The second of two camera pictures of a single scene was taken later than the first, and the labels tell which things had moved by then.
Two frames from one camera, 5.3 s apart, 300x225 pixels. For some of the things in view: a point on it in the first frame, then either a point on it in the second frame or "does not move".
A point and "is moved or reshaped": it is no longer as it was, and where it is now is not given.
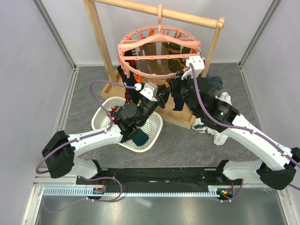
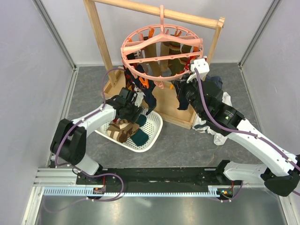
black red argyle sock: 134,52 to 131,81
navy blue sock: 163,93 is moved or reshaped
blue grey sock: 216,80 does not move
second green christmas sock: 140,138 does not move
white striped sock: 220,138 does not move
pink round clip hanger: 158,50 is moved or reshaped
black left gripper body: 147,110 to 130,114
